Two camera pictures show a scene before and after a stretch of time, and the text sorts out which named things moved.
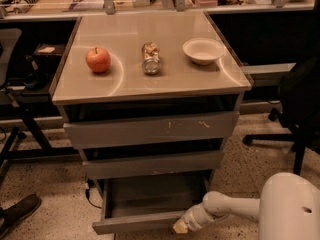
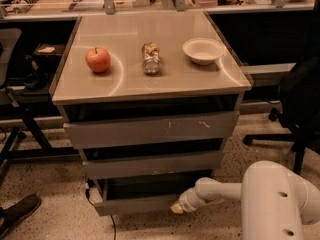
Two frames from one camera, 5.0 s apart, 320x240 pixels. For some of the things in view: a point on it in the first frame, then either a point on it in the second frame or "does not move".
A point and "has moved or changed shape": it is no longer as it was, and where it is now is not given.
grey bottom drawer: [148, 201] has moved or changed shape
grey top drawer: [99, 134] does not move
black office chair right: [299, 98] does not move
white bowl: [203, 51] does not move
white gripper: [191, 217] -> [186, 200]
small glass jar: [151, 58] does not move
